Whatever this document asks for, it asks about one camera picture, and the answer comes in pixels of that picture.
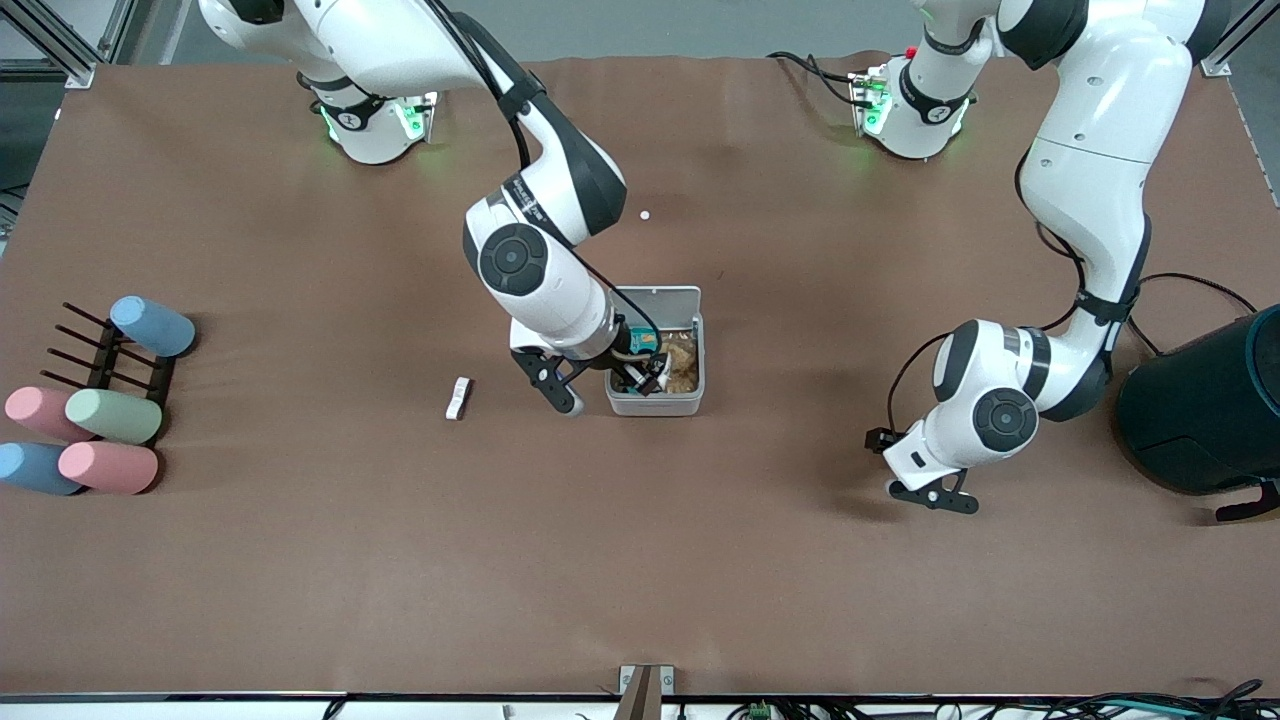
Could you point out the black peg cup rack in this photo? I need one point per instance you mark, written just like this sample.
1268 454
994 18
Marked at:
105 365

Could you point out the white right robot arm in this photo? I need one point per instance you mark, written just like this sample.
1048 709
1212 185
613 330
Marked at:
540 290

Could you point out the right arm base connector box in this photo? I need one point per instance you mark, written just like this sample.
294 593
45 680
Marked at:
415 120

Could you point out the brown crumpled paper trash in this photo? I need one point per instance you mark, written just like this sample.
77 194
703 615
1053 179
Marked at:
684 362

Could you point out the aluminium frame profile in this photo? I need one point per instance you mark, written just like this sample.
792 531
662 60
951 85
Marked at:
75 70
1218 62

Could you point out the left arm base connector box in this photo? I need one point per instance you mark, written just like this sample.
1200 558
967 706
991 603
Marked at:
868 100

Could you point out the pink plastic cup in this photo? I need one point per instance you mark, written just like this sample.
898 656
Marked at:
108 467
40 412

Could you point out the black bin foot pedal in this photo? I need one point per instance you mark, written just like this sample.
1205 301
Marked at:
1250 503

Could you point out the small white plastic piece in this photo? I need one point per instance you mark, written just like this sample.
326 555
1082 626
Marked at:
457 398

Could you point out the small white lidded bin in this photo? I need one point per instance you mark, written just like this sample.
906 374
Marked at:
655 403

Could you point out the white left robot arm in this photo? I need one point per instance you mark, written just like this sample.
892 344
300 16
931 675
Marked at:
1090 150

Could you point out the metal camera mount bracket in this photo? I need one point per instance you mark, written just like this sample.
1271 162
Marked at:
645 690

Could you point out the green plastic cup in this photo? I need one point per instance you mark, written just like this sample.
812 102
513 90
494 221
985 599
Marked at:
113 416

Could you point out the blue plastic cup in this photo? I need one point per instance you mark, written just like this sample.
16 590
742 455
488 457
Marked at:
35 468
152 326

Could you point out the large dark teal bin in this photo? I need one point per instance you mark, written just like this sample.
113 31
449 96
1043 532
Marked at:
1200 400

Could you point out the teal snack packet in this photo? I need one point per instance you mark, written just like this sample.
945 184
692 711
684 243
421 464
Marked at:
647 342

